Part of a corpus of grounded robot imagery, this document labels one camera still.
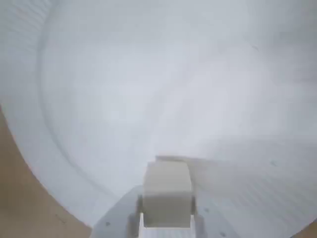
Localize white paper plate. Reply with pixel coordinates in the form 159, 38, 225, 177
0, 0, 317, 238

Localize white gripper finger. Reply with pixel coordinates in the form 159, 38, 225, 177
190, 192, 238, 238
91, 185, 144, 238

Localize white cube block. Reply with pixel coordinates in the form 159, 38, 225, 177
142, 160, 195, 229

